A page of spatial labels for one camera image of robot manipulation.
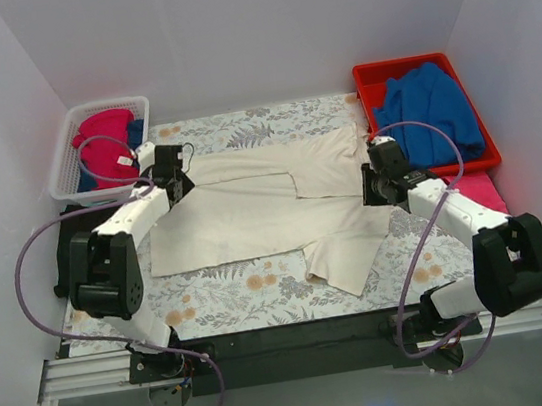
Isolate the cream t shirt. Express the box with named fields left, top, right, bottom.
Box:
left=150, top=124, right=392, bottom=296

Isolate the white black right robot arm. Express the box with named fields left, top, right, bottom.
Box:
left=361, top=136, right=542, bottom=340

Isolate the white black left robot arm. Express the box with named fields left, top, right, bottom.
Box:
left=68, top=145, right=194, bottom=379

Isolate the navy t shirt in basket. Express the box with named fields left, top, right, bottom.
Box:
left=73, top=119, right=144, bottom=179

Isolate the magenta t shirt in basket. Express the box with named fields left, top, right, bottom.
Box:
left=72, top=108, right=139, bottom=179

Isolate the blue t shirt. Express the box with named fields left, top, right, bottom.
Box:
left=373, top=62, right=486, bottom=168

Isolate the folded pink t shirt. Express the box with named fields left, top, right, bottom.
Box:
left=456, top=171, right=510, bottom=214

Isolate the folded black t shirt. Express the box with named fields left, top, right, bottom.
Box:
left=53, top=210, right=109, bottom=298

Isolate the white plastic basket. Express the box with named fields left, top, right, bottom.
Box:
left=49, top=96, right=150, bottom=206

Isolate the red plastic bin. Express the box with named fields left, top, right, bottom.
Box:
left=352, top=52, right=501, bottom=177

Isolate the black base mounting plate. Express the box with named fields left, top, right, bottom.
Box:
left=129, top=304, right=465, bottom=396

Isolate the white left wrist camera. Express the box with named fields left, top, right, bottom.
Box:
left=133, top=141, right=155, bottom=172

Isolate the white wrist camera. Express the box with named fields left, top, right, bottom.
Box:
left=368, top=135, right=394, bottom=148
left=133, top=141, right=155, bottom=172

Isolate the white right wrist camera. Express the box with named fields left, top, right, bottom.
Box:
left=368, top=135, right=394, bottom=148

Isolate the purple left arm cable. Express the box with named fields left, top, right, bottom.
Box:
left=0, top=122, right=229, bottom=406

